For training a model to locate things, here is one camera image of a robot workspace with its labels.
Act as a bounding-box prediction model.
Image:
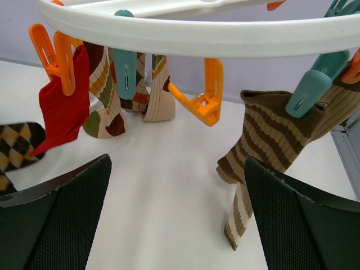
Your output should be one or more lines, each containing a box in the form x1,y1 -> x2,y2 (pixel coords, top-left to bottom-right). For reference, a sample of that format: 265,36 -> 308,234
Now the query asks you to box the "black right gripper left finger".
1,154 -> 112,269

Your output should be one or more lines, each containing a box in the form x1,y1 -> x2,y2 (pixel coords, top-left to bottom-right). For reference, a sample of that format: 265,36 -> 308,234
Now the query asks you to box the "brown yellow argyle sock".
1,122 -> 46,196

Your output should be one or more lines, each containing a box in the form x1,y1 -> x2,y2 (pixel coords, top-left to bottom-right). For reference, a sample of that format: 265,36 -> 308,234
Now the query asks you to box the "orange clothes peg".
341,48 -> 360,84
29,24 -> 75,96
168,58 -> 223,127

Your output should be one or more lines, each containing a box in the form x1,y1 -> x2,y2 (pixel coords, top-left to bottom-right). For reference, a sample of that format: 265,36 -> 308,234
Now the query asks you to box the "plain brown sock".
306,64 -> 360,141

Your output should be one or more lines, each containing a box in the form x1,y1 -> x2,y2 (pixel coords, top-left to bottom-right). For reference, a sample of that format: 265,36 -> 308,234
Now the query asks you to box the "red sock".
30,45 -> 90,156

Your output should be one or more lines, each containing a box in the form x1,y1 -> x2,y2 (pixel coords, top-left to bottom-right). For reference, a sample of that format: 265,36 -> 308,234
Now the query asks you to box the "beige patchwork argyle sock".
83,42 -> 176,139

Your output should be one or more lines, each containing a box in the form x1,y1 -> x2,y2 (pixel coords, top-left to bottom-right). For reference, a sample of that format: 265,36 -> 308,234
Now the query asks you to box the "teal clothes peg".
286,50 -> 350,118

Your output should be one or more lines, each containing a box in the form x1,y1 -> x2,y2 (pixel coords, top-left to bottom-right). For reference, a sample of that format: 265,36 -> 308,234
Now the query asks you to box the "white round clip hanger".
36,1 -> 359,58

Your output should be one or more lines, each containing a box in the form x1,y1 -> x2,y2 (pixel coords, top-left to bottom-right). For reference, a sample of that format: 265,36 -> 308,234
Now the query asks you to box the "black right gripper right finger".
244,156 -> 359,269

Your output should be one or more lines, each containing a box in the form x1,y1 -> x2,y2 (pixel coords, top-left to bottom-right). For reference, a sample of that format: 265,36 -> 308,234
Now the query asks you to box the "brown striped sock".
216,90 -> 327,250

